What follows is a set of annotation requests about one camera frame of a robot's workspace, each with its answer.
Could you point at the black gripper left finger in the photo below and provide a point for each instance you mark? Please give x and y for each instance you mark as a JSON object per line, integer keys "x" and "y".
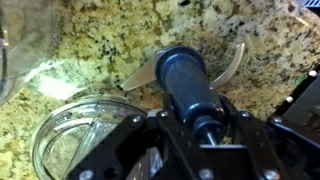
{"x": 110, "y": 150}

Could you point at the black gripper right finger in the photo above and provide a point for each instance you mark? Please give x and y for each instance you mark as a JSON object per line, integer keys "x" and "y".
{"x": 263, "y": 143}

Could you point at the steel blade with dark hub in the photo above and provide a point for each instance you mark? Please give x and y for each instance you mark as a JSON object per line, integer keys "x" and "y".
{"x": 186, "y": 86}

